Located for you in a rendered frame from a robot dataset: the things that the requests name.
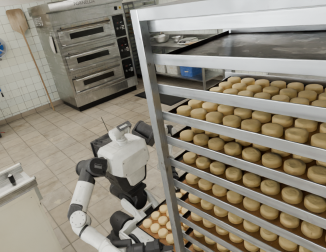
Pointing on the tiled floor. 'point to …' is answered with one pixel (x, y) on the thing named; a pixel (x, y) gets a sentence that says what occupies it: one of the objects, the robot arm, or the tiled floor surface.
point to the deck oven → (86, 50)
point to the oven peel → (14, 21)
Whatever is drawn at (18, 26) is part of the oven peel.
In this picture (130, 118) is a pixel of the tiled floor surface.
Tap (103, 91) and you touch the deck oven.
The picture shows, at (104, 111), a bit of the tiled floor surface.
